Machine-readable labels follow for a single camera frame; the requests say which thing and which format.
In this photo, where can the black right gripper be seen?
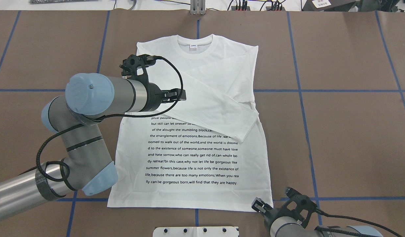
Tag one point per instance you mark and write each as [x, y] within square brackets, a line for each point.
[272, 216]

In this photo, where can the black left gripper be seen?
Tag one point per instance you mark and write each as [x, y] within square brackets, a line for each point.
[153, 95]

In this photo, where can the white long-sleeve printed T-shirt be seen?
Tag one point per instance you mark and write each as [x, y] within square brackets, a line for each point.
[209, 151]

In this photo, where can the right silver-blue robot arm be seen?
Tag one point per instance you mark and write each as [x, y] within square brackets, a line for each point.
[292, 218]

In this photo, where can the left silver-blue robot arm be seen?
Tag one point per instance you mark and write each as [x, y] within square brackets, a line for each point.
[76, 155]

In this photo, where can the upper black orange adapter box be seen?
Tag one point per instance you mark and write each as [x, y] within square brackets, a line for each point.
[239, 5]

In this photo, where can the black orange adapter box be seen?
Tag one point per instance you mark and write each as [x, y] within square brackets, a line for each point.
[275, 5]
[239, 5]

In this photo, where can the lower black orange adapter box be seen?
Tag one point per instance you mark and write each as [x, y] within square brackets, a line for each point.
[275, 5]

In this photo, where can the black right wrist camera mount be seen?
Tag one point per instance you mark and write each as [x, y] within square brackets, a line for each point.
[304, 206]

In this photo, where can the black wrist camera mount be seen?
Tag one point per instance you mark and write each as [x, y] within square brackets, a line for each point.
[134, 67]
[304, 206]

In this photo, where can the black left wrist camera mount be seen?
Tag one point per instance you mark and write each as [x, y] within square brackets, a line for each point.
[134, 67]

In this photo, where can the aluminium frame post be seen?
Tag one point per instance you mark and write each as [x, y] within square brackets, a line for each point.
[197, 7]

